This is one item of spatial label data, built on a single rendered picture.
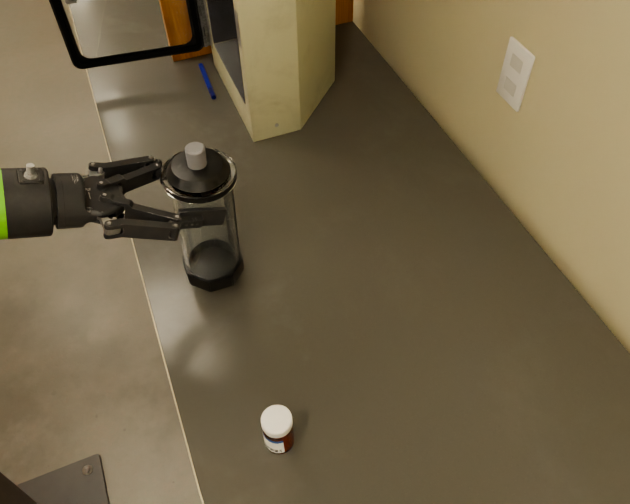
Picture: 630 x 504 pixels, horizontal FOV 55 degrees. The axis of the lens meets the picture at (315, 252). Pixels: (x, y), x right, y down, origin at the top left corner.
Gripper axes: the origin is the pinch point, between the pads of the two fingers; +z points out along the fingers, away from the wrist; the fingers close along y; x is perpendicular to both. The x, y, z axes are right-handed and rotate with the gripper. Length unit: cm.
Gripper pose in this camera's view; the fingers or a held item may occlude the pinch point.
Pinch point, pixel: (199, 194)
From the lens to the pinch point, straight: 92.4
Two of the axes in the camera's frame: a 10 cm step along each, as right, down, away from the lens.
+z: 8.8, -0.9, 4.7
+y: -3.9, -7.1, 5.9
